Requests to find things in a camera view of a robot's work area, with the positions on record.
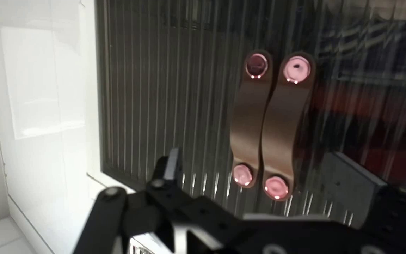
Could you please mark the white stacked storage cabinet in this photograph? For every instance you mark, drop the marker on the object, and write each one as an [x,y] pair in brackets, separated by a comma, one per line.
[48,93]

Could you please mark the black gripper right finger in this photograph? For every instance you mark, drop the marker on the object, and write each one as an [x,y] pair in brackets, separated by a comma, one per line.
[353,188]

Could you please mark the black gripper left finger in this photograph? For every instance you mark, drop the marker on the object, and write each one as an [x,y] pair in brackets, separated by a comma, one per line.
[174,164]

